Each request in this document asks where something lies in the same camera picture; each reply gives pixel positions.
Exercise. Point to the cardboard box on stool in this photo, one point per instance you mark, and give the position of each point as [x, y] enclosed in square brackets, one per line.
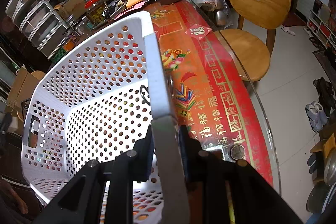
[22, 89]

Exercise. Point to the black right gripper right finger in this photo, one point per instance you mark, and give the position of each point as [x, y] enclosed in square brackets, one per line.
[228, 192]

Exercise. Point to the wooden chair near table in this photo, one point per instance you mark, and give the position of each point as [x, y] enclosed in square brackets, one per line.
[251, 53]

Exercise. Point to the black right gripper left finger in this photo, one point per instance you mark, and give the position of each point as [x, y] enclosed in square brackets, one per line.
[108, 184]

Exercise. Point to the white stacked drawer organizer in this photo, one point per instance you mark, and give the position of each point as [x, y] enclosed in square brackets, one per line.
[39, 22]

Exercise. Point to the white perforated plastic basket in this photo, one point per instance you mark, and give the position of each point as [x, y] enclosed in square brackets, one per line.
[95, 104]

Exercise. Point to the white shoe shelf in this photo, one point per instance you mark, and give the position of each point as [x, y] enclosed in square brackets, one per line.
[320, 30]

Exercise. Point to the glass jar with pickles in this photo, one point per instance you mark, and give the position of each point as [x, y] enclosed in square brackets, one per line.
[95, 9]

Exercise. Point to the grey sneakers pair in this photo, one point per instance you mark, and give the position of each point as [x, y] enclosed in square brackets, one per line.
[316, 116]

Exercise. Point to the cardboard box on table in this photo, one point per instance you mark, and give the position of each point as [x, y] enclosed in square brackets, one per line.
[71, 7]

